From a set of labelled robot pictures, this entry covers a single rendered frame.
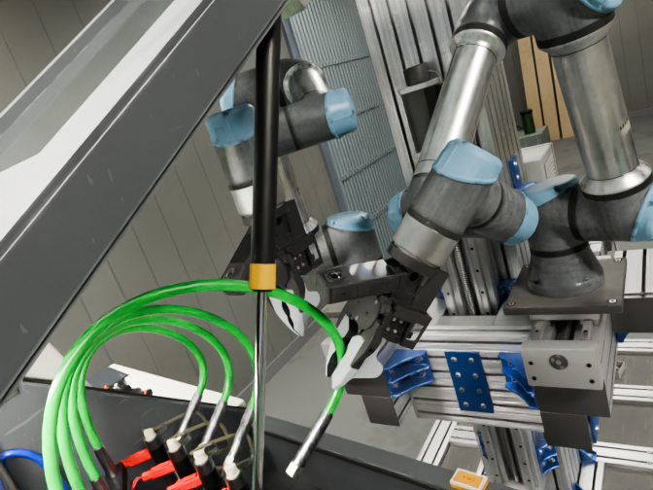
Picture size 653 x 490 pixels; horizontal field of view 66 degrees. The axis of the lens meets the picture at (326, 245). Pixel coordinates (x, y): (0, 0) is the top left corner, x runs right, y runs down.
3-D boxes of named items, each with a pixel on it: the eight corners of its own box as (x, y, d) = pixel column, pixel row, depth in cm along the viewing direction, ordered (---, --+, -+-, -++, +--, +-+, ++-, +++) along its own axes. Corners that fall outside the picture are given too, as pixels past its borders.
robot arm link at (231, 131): (256, 101, 76) (251, 100, 68) (280, 170, 79) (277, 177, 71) (207, 117, 76) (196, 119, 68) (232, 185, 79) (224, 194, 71)
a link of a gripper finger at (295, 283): (314, 309, 76) (295, 257, 74) (307, 314, 75) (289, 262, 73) (292, 307, 80) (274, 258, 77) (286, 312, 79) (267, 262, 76)
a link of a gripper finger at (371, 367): (369, 407, 68) (400, 349, 66) (333, 399, 65) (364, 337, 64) (360, 394, 71) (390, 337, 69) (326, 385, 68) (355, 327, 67)
